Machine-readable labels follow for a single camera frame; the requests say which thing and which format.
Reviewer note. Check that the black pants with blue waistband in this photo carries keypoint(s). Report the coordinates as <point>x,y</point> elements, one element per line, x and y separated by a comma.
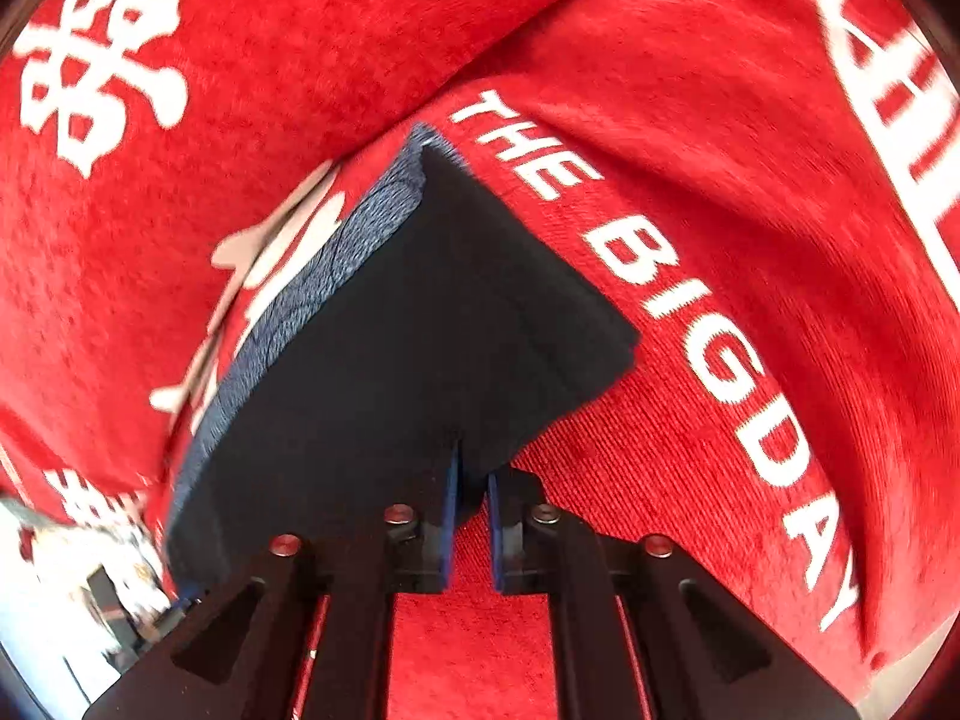
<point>432,330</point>

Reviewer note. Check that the red bedspread with white characters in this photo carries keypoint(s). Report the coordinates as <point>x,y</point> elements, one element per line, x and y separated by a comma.
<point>768,191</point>

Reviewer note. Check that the red pillow with white characters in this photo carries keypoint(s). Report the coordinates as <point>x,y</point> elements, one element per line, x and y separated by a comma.
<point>149,149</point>

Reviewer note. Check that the white floral cloth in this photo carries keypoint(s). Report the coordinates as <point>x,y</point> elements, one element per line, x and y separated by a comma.
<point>56,639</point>

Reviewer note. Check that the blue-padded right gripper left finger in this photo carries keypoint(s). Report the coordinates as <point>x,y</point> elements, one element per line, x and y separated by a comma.
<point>306,630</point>

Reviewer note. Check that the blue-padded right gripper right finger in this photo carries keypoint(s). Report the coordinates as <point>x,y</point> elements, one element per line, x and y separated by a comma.
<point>640,629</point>

